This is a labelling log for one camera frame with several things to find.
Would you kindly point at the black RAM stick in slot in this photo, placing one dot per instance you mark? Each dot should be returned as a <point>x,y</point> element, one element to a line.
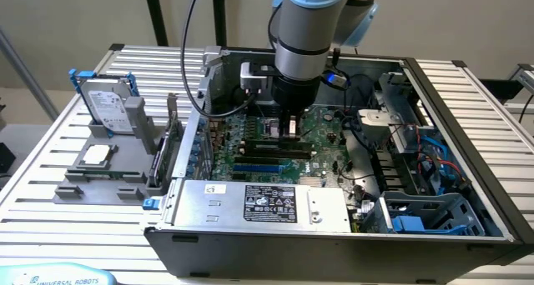
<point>268,146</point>

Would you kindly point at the silver hard disk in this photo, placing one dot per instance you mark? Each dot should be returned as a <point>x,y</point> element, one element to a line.
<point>106,107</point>

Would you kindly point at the silver metal drive cage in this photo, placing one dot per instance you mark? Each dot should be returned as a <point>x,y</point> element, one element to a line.
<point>392,116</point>

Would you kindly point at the graphics card with bracket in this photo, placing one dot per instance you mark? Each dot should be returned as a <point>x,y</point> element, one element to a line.
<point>167,141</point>

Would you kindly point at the black box on floor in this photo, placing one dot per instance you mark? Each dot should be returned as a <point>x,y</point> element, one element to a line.
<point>6,158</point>

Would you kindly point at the grey metal pole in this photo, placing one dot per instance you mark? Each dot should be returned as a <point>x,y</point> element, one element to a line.
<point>25,72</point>

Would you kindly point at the blue case latch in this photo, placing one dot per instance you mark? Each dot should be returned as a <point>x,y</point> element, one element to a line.
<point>151,203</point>

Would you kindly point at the blue disk caddy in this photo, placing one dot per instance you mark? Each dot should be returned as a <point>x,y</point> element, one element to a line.
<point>130,83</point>

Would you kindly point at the blue grey disk bay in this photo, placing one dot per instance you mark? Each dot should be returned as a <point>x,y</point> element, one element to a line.
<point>434,216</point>

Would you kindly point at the silver power supply unit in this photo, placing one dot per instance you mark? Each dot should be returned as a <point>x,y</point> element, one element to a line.
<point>234,207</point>

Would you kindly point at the grey parts rack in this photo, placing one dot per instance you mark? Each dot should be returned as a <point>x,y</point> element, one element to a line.
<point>138,135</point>

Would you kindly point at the silver CPU chip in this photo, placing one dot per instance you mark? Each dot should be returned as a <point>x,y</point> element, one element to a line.
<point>98,154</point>

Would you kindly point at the black open PC case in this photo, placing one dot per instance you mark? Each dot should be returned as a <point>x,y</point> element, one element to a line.
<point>334,253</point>

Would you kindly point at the small silver heatsink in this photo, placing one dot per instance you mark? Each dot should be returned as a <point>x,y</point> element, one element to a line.
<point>310,181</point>

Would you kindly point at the green motherboard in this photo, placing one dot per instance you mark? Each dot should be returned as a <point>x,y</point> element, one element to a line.
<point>321,153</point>

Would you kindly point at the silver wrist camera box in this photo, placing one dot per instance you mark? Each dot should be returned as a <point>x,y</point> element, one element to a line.
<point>251,75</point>

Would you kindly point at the black stand pole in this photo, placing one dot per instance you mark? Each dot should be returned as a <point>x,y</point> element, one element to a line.
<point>155,16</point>
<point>219,16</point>

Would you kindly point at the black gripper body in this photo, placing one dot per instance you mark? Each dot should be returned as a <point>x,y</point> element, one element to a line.
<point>296,92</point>

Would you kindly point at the blue lit USB plug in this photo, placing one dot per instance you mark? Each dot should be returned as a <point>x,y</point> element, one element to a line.
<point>336,79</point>

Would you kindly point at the blue expansion slot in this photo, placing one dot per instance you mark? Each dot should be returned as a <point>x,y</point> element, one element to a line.
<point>257,168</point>

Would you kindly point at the black RAM slot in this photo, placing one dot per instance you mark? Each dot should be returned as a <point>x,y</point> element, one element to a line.
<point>272,154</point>

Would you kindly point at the CPU socket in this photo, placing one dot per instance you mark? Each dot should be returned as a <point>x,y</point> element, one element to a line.
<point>272,127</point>

